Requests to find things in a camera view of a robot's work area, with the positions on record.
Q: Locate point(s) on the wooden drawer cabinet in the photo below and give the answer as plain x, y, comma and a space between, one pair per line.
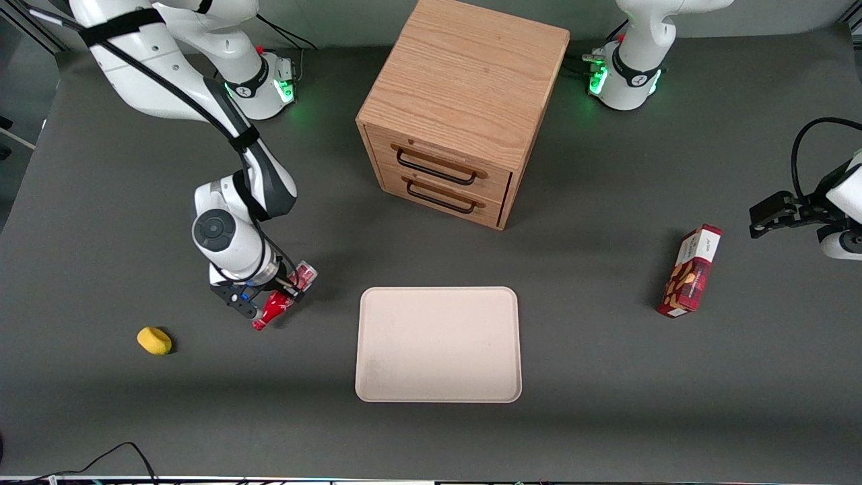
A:
465, 74

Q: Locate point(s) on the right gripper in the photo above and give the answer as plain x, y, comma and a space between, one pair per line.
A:
285, 277

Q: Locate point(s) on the beige plastic tray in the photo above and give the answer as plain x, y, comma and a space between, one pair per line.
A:
438, 343

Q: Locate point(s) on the grey aluminium frame rail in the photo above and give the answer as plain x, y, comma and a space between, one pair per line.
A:
27, 23

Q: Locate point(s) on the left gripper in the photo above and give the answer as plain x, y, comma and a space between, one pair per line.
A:
810, 206

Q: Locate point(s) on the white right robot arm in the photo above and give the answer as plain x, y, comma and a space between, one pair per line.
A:
229, 236

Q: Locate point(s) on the yellow sponge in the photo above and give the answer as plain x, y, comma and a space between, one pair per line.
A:
155, 341

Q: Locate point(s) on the wooden drawer front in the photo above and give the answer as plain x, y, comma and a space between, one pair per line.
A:
495, 180
488, 210

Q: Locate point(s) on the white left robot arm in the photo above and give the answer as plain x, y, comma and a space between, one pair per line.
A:
633, 74

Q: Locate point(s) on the red cookie box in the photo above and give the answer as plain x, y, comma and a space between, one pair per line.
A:
690, 273

